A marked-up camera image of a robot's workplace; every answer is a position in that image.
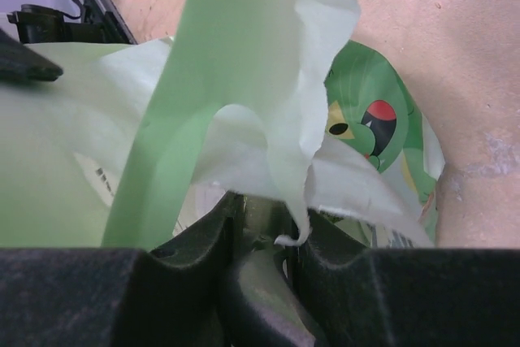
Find green cat litter bag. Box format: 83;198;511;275
1;0;434;249

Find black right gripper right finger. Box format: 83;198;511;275
297;213;519;346

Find silver metal scoop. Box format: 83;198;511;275
219;196;329;346

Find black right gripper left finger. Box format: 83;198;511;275
1;193;244;346

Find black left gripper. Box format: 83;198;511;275
0;30;63;82

